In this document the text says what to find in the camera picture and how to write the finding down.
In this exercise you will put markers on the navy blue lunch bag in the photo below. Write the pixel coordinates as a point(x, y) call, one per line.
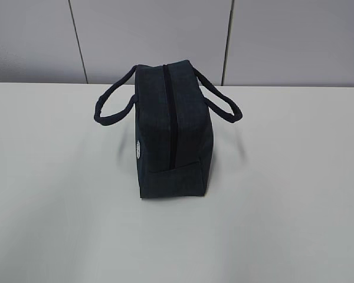
point(173, 127)

